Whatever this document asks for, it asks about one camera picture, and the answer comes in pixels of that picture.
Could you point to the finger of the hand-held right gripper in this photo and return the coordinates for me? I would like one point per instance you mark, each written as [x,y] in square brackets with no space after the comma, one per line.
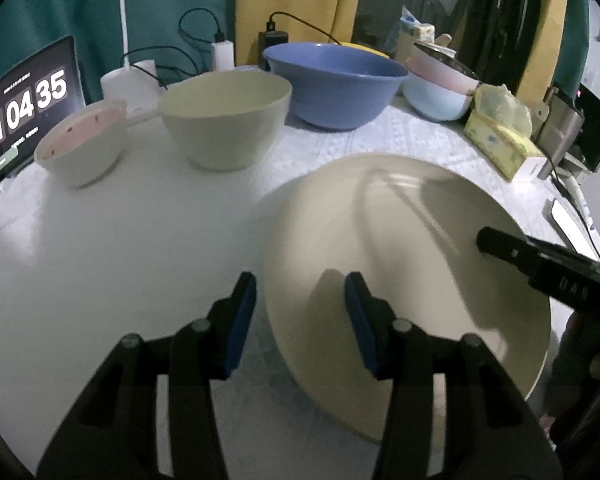
[500,245]

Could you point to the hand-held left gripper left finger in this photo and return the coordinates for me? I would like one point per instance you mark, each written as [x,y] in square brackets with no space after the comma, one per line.
[240,325]

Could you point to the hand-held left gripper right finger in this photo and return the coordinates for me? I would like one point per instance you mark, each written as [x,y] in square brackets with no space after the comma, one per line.
[362,320]

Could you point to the beige plate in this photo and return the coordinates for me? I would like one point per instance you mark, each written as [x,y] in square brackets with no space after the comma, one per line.
[380,220]

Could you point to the cream bowl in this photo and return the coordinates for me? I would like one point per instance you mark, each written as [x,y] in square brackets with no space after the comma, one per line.
[215,130]

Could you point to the pink speckled bowl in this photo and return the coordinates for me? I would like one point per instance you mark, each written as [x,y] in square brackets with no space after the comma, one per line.
[80,155]

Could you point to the person's right forearm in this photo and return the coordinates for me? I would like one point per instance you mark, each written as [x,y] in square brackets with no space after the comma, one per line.
[580,345]

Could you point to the smartphone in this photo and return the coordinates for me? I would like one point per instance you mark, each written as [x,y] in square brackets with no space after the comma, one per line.
[567,225]

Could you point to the yellow-green tissue pack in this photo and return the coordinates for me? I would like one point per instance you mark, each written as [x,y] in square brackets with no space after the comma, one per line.
[500,135]

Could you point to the steel thermos bottle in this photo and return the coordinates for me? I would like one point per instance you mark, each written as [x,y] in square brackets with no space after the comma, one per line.
[560,125]

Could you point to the black appliance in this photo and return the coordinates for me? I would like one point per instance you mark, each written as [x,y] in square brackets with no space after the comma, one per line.
[597,125]

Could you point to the pale pink bowl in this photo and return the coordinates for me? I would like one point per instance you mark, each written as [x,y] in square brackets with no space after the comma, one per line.
[440,77]

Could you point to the steel bowl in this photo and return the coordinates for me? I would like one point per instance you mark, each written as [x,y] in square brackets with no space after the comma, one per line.
[437,55]

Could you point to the teal curtain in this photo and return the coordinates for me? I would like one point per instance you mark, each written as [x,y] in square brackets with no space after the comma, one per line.
[55,5]
[575,45]

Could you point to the white container with items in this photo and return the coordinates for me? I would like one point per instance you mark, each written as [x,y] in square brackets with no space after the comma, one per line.
[420,30]

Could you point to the yellow packet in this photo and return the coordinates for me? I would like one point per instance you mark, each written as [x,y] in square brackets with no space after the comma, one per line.
[367,49]

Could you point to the white charger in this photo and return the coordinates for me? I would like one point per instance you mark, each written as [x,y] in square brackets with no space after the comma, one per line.
[222,55]

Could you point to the white desk lamp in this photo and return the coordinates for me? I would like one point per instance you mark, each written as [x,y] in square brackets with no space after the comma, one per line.
[125,80]

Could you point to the black charger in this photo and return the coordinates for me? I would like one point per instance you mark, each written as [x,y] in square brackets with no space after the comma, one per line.
[272,45]

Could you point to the tablet with clock display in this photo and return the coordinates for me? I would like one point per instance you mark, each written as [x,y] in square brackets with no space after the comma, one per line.
[25,110]

